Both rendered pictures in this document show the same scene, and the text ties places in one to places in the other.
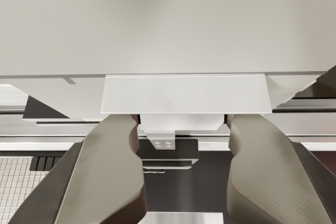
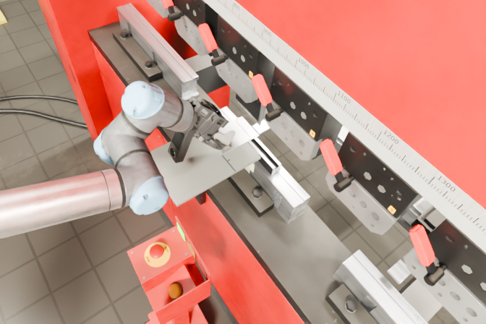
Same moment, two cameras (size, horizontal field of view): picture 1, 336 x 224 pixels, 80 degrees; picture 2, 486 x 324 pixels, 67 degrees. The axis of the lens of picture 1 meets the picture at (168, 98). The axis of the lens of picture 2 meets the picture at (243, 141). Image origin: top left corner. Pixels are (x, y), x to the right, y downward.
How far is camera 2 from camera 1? 0.95 m
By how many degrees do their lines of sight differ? 49
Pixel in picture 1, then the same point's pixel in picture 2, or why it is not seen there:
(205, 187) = not seen: hidden behind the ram
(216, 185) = not seen: hidden behind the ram
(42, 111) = (267, 165)
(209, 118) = (231, 126)
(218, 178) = not seen: hidden behind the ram
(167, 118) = (239, 134)
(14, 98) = (285, 180)
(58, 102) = (245, 160)
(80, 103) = (241, 156)
